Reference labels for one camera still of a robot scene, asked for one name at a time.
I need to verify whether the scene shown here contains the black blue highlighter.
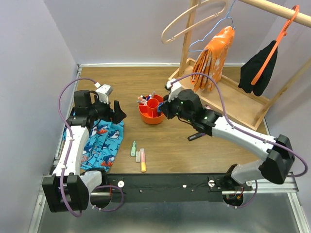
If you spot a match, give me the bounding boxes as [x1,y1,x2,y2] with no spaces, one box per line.
[157,102,163,112]

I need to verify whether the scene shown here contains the grey eraser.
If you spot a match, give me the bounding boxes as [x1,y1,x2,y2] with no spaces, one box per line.
[136,151,140,163]

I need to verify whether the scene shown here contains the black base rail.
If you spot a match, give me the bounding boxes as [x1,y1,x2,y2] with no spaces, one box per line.
[80,172,253,203]

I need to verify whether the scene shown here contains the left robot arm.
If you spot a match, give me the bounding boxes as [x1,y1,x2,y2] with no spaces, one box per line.
[42,85,126,217]

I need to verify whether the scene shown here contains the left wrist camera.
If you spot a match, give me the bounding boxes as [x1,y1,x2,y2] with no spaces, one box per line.
[94,82,113,104]

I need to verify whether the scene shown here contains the black purple highlighter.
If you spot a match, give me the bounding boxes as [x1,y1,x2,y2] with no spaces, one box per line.
[188,133,205,141]

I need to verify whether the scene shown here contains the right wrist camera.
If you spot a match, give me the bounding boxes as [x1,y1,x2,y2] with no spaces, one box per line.
[165,78,182,102]

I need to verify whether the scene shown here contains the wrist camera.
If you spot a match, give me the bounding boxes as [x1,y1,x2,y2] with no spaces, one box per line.
[94,82,113,104]
[165,78,182,102]

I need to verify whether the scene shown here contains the orange round desk organizer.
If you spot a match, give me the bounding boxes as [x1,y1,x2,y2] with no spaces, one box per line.
[138,94,165,125]

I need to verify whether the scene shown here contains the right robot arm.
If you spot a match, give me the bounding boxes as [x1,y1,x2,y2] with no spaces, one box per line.
[159,89,295,190]

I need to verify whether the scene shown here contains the orange plastic hanger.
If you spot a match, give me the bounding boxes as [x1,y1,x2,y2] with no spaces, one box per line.
[251,5,300,85]

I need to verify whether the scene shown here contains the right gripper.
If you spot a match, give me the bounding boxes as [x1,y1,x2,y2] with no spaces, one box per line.
[159,91,194,122]

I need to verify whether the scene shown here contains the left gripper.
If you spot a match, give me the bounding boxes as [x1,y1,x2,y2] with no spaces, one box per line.
[88,94,127,123]

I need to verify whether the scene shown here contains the blue wire hanger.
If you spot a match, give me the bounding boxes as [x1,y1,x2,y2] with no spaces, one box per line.
[188,0,236,52]

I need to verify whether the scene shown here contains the pink yellow highlighter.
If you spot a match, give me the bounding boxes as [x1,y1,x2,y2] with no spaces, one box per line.
[139,148,146,172]

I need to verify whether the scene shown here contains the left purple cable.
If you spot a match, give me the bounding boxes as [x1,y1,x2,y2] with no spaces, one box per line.
[59,77,124,217]

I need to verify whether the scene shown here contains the black garment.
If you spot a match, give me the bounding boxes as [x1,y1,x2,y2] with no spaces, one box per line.
[238,40,278,96]

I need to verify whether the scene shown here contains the blue shark print shorts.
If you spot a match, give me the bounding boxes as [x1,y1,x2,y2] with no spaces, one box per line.
[63,118,125,170]

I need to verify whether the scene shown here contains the orange folded cloth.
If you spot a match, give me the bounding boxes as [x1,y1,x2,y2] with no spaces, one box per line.
[190,26,235,92]

